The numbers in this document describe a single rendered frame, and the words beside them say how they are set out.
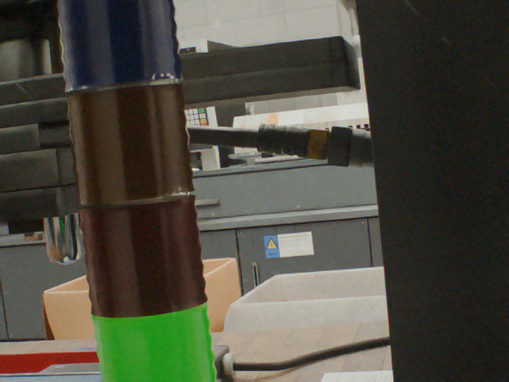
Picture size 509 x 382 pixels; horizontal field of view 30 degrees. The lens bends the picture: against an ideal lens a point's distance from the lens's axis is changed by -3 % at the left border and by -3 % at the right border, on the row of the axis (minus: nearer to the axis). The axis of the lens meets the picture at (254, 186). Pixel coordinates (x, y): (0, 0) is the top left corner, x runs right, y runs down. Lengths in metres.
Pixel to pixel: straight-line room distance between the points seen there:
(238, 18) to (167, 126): 6.96
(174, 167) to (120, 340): 0.06
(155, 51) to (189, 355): 0.09
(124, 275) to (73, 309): 2.71
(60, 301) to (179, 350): 2.72
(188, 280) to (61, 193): 0.22
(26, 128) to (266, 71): 0.14
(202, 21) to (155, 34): 7.03
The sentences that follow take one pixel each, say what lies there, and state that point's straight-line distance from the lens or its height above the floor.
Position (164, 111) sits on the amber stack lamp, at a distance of 0.29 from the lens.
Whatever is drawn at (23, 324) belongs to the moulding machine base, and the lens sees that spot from 5.81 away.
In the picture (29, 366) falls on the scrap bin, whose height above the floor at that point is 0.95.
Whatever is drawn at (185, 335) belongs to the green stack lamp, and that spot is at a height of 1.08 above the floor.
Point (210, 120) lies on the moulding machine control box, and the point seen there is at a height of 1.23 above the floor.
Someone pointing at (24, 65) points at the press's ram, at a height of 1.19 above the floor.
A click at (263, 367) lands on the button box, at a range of 0.95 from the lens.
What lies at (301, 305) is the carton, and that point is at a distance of 2.81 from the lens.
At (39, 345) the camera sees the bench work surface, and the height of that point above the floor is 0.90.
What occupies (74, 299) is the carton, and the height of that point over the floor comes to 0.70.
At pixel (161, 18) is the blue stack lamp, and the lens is 0.30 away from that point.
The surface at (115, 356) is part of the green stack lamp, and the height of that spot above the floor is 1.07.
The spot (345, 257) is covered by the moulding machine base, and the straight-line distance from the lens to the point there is 5.10.
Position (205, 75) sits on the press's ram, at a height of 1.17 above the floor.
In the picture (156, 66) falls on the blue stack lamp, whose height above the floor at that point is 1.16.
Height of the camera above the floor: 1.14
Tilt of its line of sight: 3 degrees down
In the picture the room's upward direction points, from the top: 6 degrees counter-clockwise
